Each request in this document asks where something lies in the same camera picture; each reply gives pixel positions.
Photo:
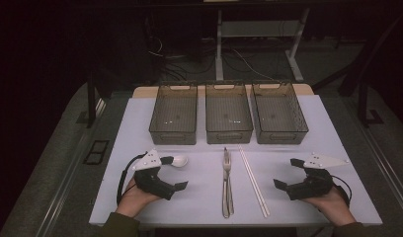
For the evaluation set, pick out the white table cover sheet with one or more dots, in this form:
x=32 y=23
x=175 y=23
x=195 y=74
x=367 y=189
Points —
x=196 y=191

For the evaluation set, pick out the metal table knife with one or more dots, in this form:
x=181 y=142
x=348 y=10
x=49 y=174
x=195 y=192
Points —
x=231 y=204

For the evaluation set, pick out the person's right hand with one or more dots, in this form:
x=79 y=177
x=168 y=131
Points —
x=336 y=207

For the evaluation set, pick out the metal fork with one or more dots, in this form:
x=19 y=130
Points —
x=226 y=166

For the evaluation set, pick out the transparent grey plastic bin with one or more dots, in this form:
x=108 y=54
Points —
x=278 y=113
x=175 y=115
x=228 y=113

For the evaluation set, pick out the white metal desk frame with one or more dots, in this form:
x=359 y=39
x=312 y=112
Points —
x=219 y=49

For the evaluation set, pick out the white ceramic spoon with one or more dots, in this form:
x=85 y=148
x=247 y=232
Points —
x=180 y=160

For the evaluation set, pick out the white chopstick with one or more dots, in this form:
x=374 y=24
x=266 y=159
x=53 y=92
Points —
x=252 y=181
x=255 y=181

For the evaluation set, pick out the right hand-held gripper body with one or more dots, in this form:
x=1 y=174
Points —
x=316 y=184

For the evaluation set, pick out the person's left hand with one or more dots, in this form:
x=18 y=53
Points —
x=133 y=200

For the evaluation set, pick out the black metal stand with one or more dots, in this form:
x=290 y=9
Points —
x=362 y=102

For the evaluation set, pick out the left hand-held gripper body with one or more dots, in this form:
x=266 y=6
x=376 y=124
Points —
x=150 y=182

